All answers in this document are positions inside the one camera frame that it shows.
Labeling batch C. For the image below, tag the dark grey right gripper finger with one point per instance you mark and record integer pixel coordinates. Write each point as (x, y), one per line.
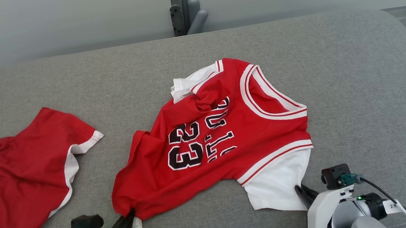
(307, 197)

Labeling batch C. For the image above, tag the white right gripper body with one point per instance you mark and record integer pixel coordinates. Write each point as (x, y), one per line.
(324, 209)

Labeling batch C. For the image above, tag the red basketball jersey number 23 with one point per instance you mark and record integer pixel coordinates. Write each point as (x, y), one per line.
(219, 145)

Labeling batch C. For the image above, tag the red shorts with white stripe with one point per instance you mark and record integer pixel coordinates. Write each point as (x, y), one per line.
(25, 176)

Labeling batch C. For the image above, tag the grey fabric sofa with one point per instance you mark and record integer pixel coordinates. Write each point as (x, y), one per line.
(79, 83)

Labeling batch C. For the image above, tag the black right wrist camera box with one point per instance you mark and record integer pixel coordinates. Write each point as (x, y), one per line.
(334, 176)

